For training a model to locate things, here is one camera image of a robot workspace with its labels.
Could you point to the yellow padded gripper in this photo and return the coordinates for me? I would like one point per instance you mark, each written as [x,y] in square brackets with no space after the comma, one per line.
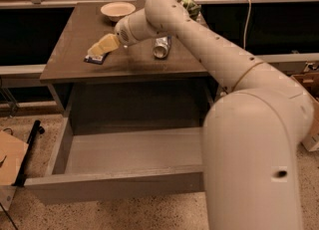
[122,34]

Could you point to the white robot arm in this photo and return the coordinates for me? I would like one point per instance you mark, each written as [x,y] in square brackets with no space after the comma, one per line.
[249,136]

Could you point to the grey drawer cabinet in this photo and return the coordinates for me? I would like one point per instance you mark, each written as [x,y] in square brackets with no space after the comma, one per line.
[136,63]

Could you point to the open grey top drawer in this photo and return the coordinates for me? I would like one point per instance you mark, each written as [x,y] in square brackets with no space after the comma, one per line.
[127,140]

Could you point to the white paper bowl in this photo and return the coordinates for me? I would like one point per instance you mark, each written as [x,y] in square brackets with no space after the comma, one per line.
[117,10]

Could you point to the silver blue drink can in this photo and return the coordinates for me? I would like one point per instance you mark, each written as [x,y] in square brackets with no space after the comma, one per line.
[162,47]

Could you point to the green chip bag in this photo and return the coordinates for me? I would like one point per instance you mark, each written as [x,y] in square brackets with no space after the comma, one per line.
[191,7]

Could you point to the black metal bar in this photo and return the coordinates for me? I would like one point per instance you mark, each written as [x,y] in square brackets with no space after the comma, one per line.
[22,176]

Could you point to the cardboard sheet left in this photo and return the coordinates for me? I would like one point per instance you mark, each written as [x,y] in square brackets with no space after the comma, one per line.
[12,153]

